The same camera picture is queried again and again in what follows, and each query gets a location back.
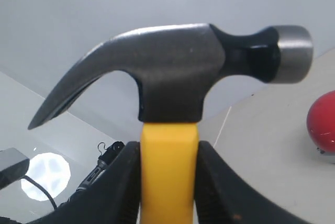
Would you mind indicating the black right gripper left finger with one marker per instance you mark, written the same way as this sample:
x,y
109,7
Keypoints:
x,y
113,198

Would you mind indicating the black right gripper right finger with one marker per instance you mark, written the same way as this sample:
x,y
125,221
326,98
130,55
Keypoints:
x,y
222,196

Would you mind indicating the yellow black claw hammer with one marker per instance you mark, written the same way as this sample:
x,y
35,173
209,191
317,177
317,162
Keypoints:
x,y
174,68

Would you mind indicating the red dome push button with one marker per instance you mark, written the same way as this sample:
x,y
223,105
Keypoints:
x,y
320,126

